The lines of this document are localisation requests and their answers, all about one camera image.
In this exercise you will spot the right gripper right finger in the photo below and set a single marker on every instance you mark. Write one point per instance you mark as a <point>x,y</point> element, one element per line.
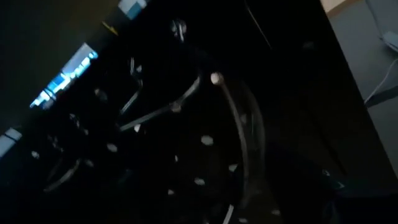
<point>348,205</point>

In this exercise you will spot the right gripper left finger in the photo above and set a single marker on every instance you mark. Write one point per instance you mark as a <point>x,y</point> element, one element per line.
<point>77,208</point>

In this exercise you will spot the clear black safety glasses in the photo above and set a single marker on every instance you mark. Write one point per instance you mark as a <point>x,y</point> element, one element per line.
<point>240,133</point>

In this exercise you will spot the steel peg hook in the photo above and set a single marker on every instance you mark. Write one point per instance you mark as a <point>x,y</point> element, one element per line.
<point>149,117</point>
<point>63,177</point>
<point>179,29</point>
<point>130,101</point>

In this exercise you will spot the black pegboard cart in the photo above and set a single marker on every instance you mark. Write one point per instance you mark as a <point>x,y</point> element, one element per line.
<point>155,146</point>

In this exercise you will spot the wooden desk grey legs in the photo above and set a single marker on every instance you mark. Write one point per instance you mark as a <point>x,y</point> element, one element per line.
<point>335,3</point>

